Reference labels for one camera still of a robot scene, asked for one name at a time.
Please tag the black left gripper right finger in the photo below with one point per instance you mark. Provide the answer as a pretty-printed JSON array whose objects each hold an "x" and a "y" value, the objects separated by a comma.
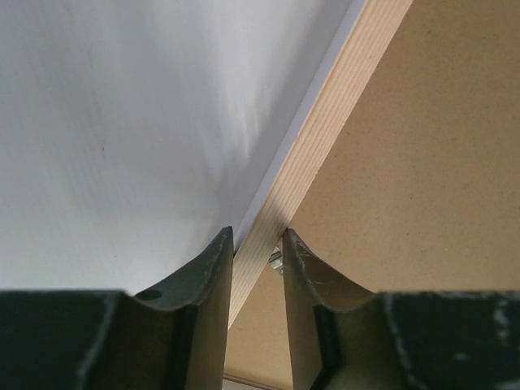
[{"x": 344, "y": 336}]

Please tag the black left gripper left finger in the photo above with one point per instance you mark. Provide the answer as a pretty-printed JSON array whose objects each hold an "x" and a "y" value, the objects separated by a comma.
[{"x": 171, "y": 335}]

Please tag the brown cardboard backing board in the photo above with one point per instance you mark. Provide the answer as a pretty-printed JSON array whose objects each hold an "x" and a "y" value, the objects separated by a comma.
[{"x": 421, "y": 187}]

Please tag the white wooden picture frame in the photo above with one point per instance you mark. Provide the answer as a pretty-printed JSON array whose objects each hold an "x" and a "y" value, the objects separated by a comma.
[{"x": 358, "y": 45}]

